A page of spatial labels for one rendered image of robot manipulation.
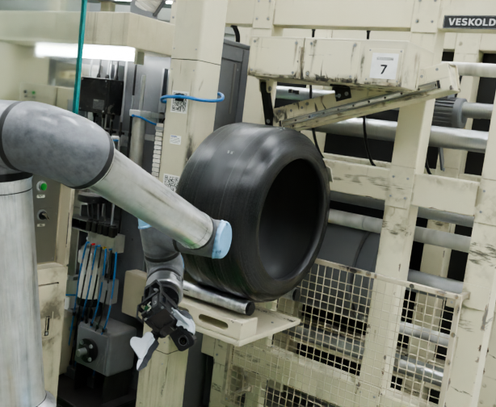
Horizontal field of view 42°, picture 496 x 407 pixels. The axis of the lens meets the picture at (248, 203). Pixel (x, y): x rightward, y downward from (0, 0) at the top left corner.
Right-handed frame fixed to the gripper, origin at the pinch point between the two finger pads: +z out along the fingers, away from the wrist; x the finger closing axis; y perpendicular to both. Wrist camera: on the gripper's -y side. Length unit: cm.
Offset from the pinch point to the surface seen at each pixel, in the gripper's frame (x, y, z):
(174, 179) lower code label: -1, -1, -97
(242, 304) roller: 1, -33, -57
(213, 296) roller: -7, -29, -64
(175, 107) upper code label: 14, 17, -106
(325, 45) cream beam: 68, 3, -106
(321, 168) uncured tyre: 43, -24, -87
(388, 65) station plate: 80, -9, -89
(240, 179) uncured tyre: 24, -1, -61
